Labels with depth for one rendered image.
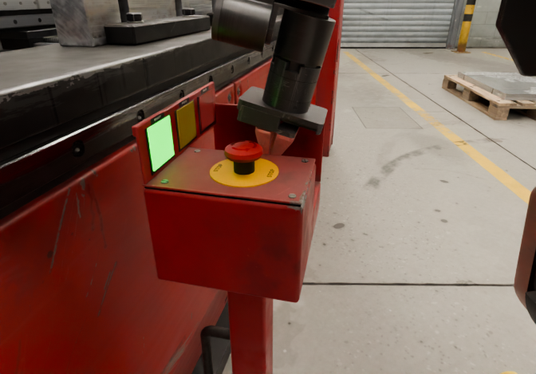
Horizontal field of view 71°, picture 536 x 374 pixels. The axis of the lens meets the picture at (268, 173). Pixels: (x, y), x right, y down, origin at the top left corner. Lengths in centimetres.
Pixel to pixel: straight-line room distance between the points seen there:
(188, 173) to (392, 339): 101
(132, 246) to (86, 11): 35
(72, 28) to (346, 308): 111
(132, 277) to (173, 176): 23
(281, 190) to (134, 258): 29
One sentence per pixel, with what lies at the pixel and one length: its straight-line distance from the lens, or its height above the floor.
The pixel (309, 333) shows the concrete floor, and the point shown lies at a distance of 126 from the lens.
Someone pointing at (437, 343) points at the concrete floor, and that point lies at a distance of 133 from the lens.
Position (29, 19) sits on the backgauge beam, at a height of 90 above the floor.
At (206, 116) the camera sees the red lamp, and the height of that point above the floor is 80.
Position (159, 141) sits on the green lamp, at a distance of 39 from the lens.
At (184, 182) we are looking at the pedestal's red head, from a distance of 38.
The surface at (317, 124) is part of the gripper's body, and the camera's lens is 42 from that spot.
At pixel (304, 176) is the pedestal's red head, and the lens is 38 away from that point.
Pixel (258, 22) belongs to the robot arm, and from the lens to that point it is 41.
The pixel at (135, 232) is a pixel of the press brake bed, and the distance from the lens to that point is 56.
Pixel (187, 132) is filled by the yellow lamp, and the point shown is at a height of 80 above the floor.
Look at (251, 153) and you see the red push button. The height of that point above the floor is 81.
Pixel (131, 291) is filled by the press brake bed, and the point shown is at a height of 57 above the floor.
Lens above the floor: 95
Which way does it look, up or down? 26 degrees down
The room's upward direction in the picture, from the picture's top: straight up
